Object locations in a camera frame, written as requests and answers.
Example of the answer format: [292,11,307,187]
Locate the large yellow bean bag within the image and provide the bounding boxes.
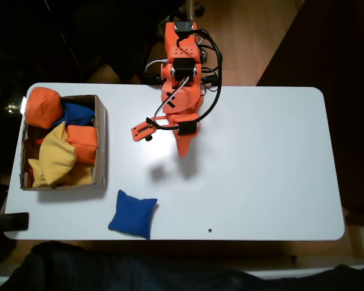
[38,121,77,186]

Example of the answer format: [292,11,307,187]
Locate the small orange bean bag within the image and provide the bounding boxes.
[66,124,98,165]

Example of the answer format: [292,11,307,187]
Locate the black table clamp block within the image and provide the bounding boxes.
[0,212,30,233]

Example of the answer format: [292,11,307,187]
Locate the large orange bean bag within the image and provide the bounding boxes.
[24,87,64,130]

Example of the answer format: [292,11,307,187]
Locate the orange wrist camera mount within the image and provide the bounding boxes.
[131,116,170,142]

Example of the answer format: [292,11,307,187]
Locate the flat yellow bean bag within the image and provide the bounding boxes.
[28,158,93,188]

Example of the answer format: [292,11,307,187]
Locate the shiny metal fixture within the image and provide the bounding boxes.
[4,96,27,115]

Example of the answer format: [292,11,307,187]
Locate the blue bean bag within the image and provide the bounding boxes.
[50,102,96,130]
[108,190,158,240]

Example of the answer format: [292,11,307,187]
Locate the white servo wire bundle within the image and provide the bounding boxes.
[153,77,190,119]

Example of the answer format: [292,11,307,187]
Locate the cardboard box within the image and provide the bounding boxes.
[19,94,109,192]

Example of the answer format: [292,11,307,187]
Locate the office chair base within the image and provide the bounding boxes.
[157,0,206,24]

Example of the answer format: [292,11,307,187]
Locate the thick black camera cable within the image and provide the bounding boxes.
[145,28,224,133]

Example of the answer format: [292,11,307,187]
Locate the white power cable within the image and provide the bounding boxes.
[144,59,169,74]

